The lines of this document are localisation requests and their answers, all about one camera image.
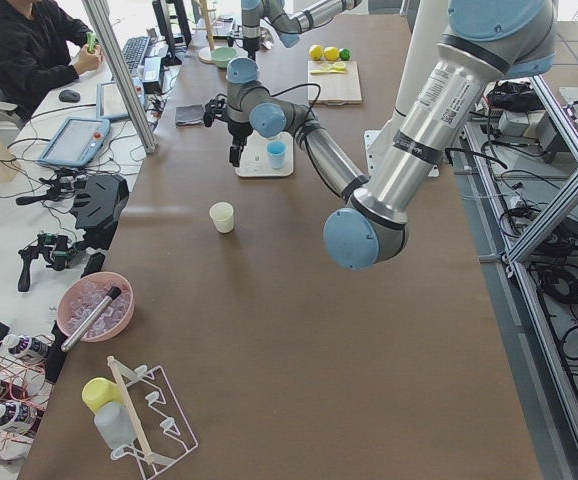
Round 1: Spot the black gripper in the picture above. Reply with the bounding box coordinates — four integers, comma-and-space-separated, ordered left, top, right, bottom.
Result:
227, 119, 252, 166
243, 36, 260, 60

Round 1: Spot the light blue cup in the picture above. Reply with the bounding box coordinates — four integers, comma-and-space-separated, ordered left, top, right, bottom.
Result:
266, 140, 286, 170

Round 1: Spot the cream white cup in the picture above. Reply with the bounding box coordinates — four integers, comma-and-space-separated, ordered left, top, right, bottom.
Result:
209, 201, 235, 234

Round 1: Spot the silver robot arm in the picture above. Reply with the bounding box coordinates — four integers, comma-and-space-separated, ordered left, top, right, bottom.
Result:
223, 1, 558, 270
240, 0, 361, 60

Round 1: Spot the cream plastic tray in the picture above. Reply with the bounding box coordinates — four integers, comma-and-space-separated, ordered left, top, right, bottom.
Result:
235, 131, 294, 178

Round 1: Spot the mint green bowl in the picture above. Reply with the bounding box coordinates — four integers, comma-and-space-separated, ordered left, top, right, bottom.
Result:
210, 46, 239, 69

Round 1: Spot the wooden mug tree stand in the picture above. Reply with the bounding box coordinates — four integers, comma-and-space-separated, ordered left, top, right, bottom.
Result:
192, 0, 215, 65

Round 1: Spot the grey folded cloth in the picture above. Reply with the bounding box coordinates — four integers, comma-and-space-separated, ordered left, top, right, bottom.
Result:
175, 104, 204, 126

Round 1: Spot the yellow lemon left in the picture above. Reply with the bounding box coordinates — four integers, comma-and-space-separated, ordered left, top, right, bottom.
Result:
323, 46, 340, 62

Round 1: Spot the green lime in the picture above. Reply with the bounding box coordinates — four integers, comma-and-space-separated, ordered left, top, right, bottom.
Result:
339, 48, 351, 61

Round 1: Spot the wooden cutting board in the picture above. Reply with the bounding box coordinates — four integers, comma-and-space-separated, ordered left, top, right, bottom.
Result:
307, 61, 362, 105

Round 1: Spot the black keyboard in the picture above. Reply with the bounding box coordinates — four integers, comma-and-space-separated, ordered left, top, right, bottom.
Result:
122, 36, 150, 76

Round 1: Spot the blue teach pendant tablet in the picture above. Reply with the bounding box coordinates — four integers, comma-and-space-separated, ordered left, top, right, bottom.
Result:
37, 117, 111, 168

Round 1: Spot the computer mouse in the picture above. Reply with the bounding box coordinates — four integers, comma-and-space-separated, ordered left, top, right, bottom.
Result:
58, 89, 80, 103

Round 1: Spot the steel muddler in bowl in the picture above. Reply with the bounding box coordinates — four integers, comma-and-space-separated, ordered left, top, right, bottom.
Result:
61, 286, 122, 353

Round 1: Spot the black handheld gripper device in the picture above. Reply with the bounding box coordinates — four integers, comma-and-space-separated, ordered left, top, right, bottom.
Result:
17, 233, 86, 292

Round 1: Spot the pink bowl with ice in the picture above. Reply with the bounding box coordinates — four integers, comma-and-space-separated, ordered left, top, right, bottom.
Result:
57, 272, 135, 342

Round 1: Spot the seated person in black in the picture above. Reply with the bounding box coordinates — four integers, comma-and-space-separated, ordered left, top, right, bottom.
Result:
0, 0, 103, 120

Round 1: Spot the yellow cup on rack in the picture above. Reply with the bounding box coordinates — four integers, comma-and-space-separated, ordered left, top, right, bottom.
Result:
81, 377, 122, 413

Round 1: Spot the clear bottle on rack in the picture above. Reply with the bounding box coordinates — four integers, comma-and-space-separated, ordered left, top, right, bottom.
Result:
94, 401, 137, 450

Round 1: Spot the aluminium frame post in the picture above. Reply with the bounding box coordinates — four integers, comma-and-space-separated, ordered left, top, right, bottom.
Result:
82, 0, 157, 154

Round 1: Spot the white wire cup rack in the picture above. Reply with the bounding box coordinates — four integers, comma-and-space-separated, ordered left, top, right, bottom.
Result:
107, 356, 199, 479

